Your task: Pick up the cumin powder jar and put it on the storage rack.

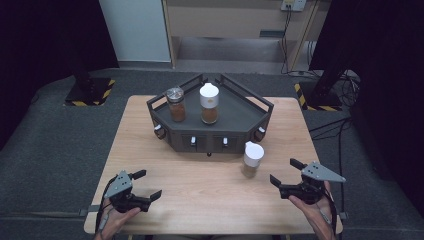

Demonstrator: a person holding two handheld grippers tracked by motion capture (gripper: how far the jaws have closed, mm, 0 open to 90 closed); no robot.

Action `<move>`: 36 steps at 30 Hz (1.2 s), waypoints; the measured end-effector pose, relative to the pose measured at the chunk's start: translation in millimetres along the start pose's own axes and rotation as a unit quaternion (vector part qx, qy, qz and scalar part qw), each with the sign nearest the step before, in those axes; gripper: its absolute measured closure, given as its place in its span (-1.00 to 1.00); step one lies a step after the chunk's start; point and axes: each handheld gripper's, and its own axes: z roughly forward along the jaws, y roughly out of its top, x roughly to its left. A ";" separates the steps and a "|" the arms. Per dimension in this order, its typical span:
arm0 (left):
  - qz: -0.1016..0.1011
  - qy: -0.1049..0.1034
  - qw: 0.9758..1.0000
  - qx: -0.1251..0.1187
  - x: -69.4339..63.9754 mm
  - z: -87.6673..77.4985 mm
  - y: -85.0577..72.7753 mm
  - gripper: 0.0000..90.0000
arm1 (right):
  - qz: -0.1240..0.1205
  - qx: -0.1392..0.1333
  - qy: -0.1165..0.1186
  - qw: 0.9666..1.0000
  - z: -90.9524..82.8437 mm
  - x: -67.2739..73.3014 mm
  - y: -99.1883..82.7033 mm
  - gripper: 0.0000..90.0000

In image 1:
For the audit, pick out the silver lid spice jar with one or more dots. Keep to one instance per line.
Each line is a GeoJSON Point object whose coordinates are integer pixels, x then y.
{"type": "Point", "coordinates": [176, 106]}

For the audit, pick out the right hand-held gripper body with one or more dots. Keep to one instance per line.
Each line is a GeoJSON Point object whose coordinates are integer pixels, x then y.
{"type": "Point", "coordinates": [318, 173]}

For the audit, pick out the black striped stand base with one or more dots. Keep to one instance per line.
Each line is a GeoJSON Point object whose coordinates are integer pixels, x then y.
{"type": "Point", "coordinates": [100, 91]}
{"type": "Point", "coordinates": [305, 96]}

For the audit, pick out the person's right hand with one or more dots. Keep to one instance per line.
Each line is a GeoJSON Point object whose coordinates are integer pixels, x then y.
{"type": "Point", "coordinates": [318, 213]}

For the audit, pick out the black curtain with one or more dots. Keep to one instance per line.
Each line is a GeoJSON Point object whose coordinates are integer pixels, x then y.
{"type": "Point", "coordinates": [390, 83]}
{"type": "Point", "coordinates": [40, 50]}

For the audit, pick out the wooden shelf unit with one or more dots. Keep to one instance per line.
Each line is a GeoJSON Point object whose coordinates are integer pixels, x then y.
{"type": "Point", "coordinates": [226, 20]}

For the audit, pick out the white power socket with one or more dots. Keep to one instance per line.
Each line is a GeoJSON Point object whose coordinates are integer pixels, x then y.
{"type": "Point", "coordinates": [293, 4]}

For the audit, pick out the grey table bracket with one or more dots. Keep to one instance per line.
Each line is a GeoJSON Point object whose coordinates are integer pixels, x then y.
{"type": "Point", "coordinates": [343, 215]}
{"type": "Point", "coordinates": [90, 210]}

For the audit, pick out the person's left hand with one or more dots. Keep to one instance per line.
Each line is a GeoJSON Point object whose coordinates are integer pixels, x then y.
{"type": "Point", "coordinates": [115, 221]}

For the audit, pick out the white panel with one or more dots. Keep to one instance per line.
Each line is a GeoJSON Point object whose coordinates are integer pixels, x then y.
{"type": "Point", "coordinates": [136, 30]}

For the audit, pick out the black stand post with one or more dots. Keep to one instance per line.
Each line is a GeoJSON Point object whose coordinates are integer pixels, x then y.
{"type": "Point", "coordinates": [328, 83]}

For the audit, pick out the white lid spice jar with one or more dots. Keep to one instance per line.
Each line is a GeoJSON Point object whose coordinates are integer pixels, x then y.
{"type": "Point", "coordinates": [254, 156]}
{"type": "Point", "coordinates": [209, 100]}

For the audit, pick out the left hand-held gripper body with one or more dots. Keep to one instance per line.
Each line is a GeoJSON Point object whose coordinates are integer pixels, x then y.
{"type": "Point", "coordinates": [121, 185]}

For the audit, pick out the black corner rack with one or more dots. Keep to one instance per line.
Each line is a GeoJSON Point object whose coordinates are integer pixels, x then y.
{"type": "Point", "coordinates": [236, 116]}

